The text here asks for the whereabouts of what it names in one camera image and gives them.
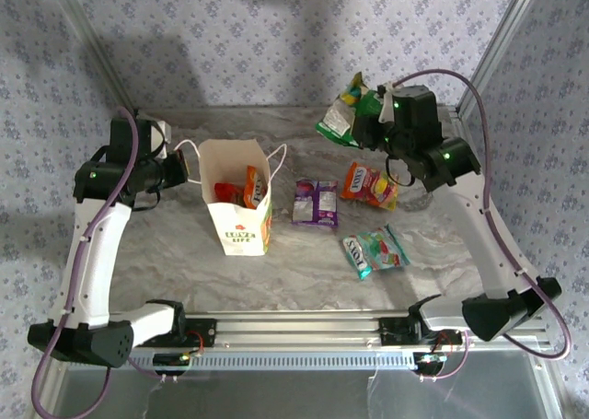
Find grey slotted cable duct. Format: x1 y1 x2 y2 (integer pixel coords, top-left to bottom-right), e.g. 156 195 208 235
131 347 418 372

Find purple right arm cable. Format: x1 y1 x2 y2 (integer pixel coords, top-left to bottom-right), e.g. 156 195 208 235
395 67 574 383

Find small black circuit board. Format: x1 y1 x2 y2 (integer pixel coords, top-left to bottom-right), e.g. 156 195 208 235
411 352 450 375
151 352 194 377

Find green snack packet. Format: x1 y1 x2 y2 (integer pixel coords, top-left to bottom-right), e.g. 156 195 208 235
315 71 386 146

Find teal Fox's candy packet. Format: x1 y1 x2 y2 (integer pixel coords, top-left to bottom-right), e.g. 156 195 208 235
341 224 411 282

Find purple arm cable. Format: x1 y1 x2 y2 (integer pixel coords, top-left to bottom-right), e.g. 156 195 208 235
395 67 574 383
30 105 206 416

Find orange pink Fox's Fruits packet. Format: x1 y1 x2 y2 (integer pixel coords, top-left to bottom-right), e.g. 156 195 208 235
340 160 399 212

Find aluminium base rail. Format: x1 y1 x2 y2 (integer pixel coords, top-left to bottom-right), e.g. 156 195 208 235
181 310 551 349

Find aluminium frame post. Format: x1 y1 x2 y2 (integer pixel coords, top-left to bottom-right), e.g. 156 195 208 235
45 0 137 116
455 0 547 116

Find grey metal lower panel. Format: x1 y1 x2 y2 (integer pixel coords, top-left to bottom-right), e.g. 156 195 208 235
45 361 565 419

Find orange candy packet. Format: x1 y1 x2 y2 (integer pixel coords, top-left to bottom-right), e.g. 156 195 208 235
242 164 264 210

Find white paper bag green print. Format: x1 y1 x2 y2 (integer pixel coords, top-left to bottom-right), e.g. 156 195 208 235
177 137 289 258

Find red fruit snack packet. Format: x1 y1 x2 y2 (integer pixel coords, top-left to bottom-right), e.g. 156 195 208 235
214 182 245 206

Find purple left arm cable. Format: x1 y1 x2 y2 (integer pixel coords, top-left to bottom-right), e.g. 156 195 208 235
30 105 206 416

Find purple candy packet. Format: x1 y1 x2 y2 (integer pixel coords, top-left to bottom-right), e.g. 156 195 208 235
291 178 340 229

